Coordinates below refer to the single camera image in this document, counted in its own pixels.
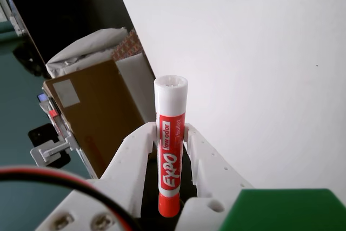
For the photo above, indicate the white plastic bag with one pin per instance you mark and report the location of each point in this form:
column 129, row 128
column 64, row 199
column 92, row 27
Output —
column 89, row 44

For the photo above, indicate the red patterned box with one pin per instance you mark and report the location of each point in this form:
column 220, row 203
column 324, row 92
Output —
column 129, row 47

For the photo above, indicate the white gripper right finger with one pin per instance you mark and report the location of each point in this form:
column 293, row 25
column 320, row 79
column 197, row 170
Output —
column 216, row 171

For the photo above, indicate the brown cardboard box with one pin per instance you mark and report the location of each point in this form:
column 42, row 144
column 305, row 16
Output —
column 102, row 106

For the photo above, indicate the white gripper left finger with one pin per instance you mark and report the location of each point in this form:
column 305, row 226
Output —
column 129, row 160

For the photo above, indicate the white plastic clamp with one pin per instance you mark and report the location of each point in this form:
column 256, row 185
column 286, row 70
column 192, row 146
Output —
column 50, row 151

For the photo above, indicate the red Expo marker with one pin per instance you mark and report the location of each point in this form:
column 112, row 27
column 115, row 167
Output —
column 170, row 147

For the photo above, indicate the white foam board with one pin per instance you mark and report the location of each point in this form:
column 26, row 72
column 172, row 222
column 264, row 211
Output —
column 135, row 79

